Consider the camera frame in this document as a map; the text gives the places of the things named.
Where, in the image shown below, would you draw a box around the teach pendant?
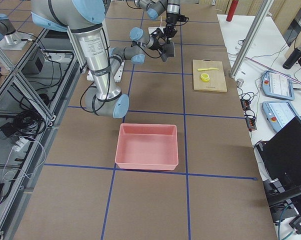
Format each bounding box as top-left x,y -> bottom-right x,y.
262,100 -> 300,133
261,71 -> 295,101

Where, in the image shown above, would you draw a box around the wooden cutting board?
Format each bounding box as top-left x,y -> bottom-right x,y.
192,59 -> 228,93

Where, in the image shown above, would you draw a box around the yellow lemon slices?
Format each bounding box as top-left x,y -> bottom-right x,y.
200,72 -> 210,83

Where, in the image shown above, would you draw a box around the pink plastic bin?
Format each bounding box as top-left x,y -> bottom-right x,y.
115,123 -> 179,171

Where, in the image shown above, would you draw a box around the yellow plastic knife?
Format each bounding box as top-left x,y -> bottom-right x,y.
197,67 -> 220,72

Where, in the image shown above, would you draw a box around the red bottle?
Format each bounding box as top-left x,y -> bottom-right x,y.
226,0 -> 239,22

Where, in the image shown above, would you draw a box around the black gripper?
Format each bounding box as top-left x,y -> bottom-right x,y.
150,27 -> 175,63
164,11 -> 180,39

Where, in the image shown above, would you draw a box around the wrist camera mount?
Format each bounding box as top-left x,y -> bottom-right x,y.
177,14 -> 189,26

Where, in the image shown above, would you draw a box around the black monitor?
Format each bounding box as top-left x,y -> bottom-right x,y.
256,117 -> 301,187

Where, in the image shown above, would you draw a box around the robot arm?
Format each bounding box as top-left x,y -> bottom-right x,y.
31,0 -> 175,119
134,0 -> 185,42

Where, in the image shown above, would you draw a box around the lower teach pendant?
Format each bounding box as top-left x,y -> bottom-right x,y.
262,100 -> 300,133

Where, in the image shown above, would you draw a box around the aluminium frame post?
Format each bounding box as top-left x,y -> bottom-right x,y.
229,0 -> 274,79

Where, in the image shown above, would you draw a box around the black bottle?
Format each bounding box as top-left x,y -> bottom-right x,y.
282,44 -> 301,70

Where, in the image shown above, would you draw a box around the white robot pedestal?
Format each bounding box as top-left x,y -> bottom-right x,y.
86,61 -> 125,83

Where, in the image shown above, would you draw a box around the grey cloth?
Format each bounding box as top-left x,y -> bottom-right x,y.
163,41 -> 175,58

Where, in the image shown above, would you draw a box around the white rectangular tray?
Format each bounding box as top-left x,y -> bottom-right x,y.
148,26 -> 165,34

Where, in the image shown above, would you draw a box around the reacher grabber stick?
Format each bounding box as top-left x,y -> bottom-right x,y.
245,57 -> 301,85

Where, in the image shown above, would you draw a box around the upper teach pendant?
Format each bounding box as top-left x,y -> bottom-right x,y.
261,71 -> 295,101

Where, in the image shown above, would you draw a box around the small metal cylinder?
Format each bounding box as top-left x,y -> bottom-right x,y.
236,78 -> 244,88

